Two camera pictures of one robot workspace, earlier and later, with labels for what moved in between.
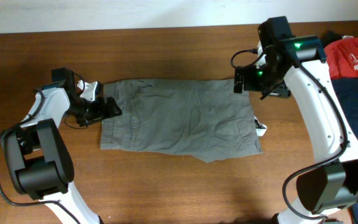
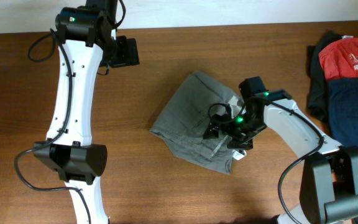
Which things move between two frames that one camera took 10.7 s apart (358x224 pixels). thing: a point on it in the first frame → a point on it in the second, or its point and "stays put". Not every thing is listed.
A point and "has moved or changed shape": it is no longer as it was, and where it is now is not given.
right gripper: (279, 90) → (243, 142)
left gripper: (100, 112) → (128, 51)
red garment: (351, 57) stays put
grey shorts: (206, 117) has moved or changed shape
